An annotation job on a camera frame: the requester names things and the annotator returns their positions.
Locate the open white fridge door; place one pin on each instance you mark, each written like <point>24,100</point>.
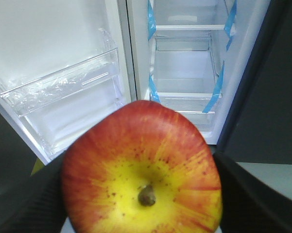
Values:
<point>39,37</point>

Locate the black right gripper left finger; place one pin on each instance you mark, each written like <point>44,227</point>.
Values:
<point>35,205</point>

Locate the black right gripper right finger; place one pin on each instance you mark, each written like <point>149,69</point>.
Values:
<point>249,205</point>

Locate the clear lower door bin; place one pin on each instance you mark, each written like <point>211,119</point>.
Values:
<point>38,93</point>

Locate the clear crisper drawer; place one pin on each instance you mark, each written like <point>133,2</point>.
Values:
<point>199,108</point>

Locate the red yellow apple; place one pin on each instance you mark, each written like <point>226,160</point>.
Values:
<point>143,169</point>

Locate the dark grey fridge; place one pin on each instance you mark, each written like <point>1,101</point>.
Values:
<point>237,50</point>

